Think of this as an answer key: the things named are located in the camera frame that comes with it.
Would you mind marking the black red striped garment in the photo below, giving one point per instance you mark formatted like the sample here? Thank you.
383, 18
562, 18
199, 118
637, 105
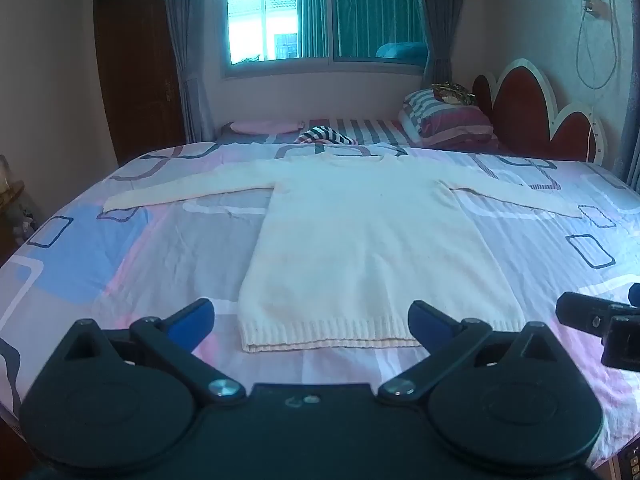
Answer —
325, 136

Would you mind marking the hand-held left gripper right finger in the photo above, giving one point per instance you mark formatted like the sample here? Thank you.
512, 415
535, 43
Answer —
425, 322

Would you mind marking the wall socket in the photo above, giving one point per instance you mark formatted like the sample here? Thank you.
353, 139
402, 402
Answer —
591, 4

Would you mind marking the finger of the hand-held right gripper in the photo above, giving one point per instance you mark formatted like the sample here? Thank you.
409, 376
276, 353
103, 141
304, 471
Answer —
635, 295
580, 312

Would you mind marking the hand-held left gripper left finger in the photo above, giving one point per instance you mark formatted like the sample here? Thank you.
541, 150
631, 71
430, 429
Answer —
192, 322

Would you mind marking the red white headboard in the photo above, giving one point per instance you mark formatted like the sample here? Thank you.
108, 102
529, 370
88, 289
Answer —
530, 105

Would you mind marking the pink pillow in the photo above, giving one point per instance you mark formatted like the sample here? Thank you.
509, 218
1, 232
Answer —
262, 126

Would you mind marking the striped pillow stack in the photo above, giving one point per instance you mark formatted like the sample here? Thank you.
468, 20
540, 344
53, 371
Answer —
450, 120

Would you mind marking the grey curtain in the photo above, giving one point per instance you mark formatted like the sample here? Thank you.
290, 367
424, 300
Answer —
440, 20
187, 50

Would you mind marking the dark wooden door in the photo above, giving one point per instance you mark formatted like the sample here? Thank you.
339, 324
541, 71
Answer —
135, 60

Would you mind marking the white knit sweater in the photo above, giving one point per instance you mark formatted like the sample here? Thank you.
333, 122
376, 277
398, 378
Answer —
370, 240

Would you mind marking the teal cloth bundle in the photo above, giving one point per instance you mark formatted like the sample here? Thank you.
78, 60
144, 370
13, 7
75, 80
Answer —
400, 52

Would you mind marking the patterned pink grey bedsheet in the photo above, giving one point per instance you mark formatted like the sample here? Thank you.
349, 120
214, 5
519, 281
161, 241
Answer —
150, 260

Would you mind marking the striped mattress sheet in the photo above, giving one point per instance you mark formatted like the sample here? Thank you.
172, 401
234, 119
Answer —
375, 130

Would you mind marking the window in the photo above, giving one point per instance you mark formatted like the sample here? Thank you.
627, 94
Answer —
325, 15

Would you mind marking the wooden side table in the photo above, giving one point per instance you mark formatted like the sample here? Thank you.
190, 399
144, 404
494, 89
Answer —
12, 210

